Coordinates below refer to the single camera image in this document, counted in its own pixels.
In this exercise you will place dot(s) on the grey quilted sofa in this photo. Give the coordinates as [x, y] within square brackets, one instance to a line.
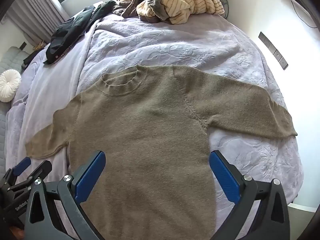
[10, 57]

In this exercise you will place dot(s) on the round grey fan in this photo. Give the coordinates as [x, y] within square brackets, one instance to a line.
[223, 5]

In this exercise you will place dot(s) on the olive knit sweater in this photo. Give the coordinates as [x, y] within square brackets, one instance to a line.
[150, 135]

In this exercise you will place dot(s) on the lavender embossed blanket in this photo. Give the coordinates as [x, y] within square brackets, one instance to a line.
[180, 45]

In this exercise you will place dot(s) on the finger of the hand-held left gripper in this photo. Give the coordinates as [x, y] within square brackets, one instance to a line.
[41, 168]
[23, 165]

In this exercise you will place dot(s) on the grey pleated curtain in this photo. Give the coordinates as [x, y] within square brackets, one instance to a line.
[35, 7]

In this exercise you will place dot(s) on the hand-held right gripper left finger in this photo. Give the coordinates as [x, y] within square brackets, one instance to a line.
[91, 172]

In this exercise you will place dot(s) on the cream striped blanket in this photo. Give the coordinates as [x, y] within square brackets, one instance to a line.
[190, 1]

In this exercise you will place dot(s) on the smooth lavender duvet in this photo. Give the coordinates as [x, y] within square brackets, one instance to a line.
[52, 85]

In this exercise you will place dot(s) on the grey wall switch panel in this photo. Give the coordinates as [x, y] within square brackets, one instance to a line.
[273, 51]

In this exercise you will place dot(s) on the brown crumpled cloth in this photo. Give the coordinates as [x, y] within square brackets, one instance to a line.
[128, 7]

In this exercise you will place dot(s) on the small dark wall socket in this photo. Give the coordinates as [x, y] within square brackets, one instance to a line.
[22, 45]

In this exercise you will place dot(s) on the dark green garment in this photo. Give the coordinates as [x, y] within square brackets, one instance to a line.
[75, 27]

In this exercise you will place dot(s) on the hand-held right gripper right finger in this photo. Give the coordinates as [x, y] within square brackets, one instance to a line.
[223, 173]

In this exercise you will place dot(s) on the white round cushion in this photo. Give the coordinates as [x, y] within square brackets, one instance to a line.
[8, 86]

